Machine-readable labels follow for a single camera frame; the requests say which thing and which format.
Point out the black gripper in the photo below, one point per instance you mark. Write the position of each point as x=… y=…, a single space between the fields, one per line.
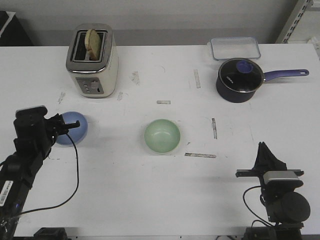
x=267 y=158
x=55 y=126

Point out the blue bowl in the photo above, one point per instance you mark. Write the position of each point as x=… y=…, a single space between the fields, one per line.
x=77 y=134

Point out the green bowl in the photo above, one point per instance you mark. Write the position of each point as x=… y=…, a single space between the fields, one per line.
x=162 y=136

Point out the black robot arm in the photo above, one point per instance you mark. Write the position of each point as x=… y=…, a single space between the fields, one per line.
x=35 y=137
x=286 y=209

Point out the cream and chrome toaster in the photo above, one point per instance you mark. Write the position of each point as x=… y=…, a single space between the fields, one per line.
x=93 y=78

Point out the dark blue saucepan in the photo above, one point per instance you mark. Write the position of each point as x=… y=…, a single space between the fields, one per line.
x=241 y=97

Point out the toasted bread slice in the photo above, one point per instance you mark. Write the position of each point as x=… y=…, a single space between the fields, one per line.
x=92 y=42

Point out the glass pot lid blue knob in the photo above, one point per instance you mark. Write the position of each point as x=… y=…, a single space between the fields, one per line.
x=241 y=75

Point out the clear plastic container blue rim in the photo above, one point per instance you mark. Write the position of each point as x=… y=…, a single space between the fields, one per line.
x=224 y=48

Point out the white slotted shelf upright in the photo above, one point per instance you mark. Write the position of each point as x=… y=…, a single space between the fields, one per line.
x=286 y=34

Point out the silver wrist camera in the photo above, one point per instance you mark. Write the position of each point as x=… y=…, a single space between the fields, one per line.
x=282 y=179
x=31 y=111

